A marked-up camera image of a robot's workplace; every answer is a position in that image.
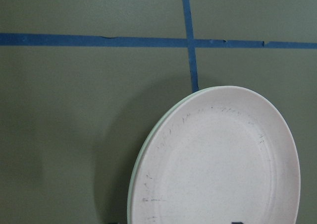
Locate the pink plate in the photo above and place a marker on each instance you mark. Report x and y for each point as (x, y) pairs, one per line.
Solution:
(245, 166)

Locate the cream white plate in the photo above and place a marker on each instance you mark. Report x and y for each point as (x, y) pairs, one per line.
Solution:
(157, 168)

